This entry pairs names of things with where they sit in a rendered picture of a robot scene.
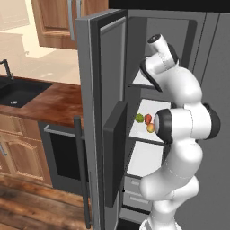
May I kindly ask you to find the green broccoli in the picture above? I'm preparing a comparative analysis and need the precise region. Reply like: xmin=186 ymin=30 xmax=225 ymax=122
xmin=134 ymin=112 xmax=145 ymax=124

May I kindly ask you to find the dark door bin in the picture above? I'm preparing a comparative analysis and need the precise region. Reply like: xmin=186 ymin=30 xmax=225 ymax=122
xmin=102 ymin=100 xmax=128 ymax=208

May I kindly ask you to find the grey freezer door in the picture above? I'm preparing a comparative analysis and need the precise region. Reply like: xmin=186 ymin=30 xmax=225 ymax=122
xmin=75 ymin=8 xmax=130 ymax=230

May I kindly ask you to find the white freezer rack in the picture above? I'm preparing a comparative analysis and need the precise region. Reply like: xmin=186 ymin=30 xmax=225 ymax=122
xmin=125 ymin=140 xmax=166 ymax=180
xmin=128 ymin=98 xmax=173 ymax=146
xmin=128 ymin=67 xmax=164 ymax=92

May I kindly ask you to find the grey freezer drawer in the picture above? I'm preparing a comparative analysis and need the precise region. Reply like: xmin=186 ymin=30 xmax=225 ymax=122
xmin=122 ymin=175 xmax=144 ymax=195
xmin=121 ymin=191 xmax=155 ymax=213

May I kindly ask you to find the red fruit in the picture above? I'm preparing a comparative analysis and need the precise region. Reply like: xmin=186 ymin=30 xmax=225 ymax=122
xmin=144 ymin=113 xmax=153 ymax=126

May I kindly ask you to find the orange yellow fruit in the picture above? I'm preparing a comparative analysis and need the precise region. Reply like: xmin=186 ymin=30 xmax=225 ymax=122
xmin=146 ymin=122 xmax=156 ymax=134

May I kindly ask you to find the black sink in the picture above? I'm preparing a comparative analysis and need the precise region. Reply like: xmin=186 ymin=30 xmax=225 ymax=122
xmin=0 ymin=75 xmax=54 ymax=109

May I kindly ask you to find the wooden base cupboard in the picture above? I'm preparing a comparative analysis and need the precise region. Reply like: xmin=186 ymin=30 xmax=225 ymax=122
xmin=0 ymin=112 xmax=54 ymax=188

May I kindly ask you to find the grey fridge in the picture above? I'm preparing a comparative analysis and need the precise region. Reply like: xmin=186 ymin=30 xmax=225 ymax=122
xmin=119 ymin=8 xmax=230 ymax=230

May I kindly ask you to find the black tap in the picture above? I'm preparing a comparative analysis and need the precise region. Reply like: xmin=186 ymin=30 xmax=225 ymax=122
xmin=0 ymin=58 xmax=14 ymax=81

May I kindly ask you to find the black cabinet panel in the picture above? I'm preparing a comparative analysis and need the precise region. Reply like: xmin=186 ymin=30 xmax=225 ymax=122
xmin=108 ymin=0 xmax=230 ymax=13

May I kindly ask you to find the dark freezer door handle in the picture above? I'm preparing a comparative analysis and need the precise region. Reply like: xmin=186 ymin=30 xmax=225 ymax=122
xmin=73 ymin=115 xmax=93 ymax=230

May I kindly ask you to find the grey dishwasher handle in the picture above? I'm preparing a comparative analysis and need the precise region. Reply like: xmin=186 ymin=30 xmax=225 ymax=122
xmin=43 ymin=124 xmax=87 ymax=141

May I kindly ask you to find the wooden wall cupboard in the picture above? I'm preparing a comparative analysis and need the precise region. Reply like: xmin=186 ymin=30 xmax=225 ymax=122
xmin=30 ymin=0 xmax=110 ymax=50

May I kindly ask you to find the small grey cupboard handle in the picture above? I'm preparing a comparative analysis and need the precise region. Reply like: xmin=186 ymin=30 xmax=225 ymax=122
xmin=0 ymin=142 xmax=8 ymax=157

